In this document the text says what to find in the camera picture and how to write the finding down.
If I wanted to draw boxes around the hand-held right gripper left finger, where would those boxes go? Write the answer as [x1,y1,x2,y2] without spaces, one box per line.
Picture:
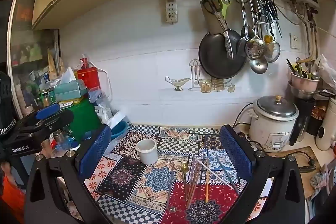
[24,124,113,224]

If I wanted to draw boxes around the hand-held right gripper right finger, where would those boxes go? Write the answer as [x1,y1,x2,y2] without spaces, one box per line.
[219,124,306,224]

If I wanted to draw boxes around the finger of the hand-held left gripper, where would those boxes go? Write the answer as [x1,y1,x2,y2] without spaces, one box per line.
[39,109,75,133]
[25,103,61,125]

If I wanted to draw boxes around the teal chopstick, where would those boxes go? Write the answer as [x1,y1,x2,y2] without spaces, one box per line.
[216,157,240,195]

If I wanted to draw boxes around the white chopstick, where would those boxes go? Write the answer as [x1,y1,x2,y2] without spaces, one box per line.
[194,156,235,189]

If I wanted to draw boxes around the orange chopstick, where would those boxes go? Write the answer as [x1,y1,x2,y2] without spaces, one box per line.
[205,158,210,203]

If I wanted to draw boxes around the white cup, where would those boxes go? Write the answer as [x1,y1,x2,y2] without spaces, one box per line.
[136,138,158,165]

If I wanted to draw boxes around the gold spoon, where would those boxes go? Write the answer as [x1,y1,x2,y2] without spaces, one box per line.
[180,162,191,209]

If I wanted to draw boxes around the yellow chopstick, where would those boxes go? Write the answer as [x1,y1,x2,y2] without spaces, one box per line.
[184,161,196,204]

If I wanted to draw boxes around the bunch of utensils in bowl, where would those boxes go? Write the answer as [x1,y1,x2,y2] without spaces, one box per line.
[286,57,321,80]

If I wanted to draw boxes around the green box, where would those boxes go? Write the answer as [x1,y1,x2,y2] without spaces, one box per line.
[59,97,103,140]

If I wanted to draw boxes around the blue plastic bottle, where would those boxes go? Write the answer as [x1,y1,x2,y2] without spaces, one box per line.
[56,130,80,151]

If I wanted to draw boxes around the teal tissue box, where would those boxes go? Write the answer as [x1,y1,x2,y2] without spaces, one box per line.
[54,67,88,102]

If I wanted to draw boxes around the blue basin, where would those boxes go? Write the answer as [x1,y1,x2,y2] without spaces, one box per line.
[110,120,129,140]

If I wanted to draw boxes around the white perforated basket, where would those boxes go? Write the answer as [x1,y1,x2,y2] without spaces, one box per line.
[105,110,127,128]

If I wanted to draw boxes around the plastic bag with bottle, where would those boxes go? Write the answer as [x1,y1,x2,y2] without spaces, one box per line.
[88,88,113,125]

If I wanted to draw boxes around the white rice cooker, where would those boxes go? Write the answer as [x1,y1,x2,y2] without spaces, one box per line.
[248,95,300,153]

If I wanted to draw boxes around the red canister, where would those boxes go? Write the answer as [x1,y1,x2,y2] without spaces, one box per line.
[76,54,101,90]

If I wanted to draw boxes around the orange plastic bag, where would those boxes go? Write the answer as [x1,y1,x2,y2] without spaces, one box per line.
[0,174,27,224]

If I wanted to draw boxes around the cluttered storage shelf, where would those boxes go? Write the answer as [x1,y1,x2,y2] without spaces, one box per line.
[8,0,62,119]

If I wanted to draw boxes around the patchwork patterned tablecloth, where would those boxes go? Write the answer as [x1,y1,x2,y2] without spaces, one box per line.
[84,123,265,224]

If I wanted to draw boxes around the black kitchen appliance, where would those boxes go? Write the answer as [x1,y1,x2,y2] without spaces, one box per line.
[289,89,331,146]

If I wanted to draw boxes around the grey patterned cloth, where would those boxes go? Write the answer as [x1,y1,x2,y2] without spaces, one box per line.
[310,164,336,198]

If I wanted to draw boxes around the steel ladle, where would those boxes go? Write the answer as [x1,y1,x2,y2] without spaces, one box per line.
[247,0,269,74]

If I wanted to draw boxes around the white jar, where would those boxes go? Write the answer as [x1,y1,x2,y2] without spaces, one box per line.
[315,97,336,152]

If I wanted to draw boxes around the black frying pan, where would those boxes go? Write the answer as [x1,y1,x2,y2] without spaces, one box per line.
[198,28,247,80]

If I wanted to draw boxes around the pink utensil bowl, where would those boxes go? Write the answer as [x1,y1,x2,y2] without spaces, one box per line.
[290,72,319,93]

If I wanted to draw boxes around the metal skimmer spoon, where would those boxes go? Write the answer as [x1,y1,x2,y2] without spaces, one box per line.
[244,0,265,60]

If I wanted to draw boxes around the dark metal ladle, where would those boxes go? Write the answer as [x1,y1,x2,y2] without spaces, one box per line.
[234,0,251,57]

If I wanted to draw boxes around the clear plastic bag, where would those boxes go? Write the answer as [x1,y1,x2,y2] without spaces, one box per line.
[314,54,336,90]

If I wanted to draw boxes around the green peeler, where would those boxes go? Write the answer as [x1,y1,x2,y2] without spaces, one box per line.
[220,0,232,18]

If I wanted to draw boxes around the black kitchen shears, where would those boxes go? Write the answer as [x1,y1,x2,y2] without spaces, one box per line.
[261,0,282,39]

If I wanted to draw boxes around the white power strip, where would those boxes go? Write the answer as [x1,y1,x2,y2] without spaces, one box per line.
[165,0,179,24]

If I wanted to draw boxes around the white cable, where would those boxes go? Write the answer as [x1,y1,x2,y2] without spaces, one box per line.
[89,61,113,109]

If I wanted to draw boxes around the black plug with cable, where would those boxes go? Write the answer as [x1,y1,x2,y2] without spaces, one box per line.
[286,151,317,173]

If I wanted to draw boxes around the silver utensil handle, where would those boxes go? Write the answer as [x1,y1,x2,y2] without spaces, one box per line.
[223,30,235,59]

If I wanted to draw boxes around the small wire strainer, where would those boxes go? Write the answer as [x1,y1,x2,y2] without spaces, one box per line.
[265,40,281,63]

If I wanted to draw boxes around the white wall switch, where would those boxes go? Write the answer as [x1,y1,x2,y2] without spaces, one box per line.
[289,33,300,50]

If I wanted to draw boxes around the metal flexible hose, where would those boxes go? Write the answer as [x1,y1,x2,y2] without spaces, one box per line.
[302,7,318,62]

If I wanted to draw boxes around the green-handled scissors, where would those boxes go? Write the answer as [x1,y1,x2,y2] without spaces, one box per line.
[203,0,229,31]

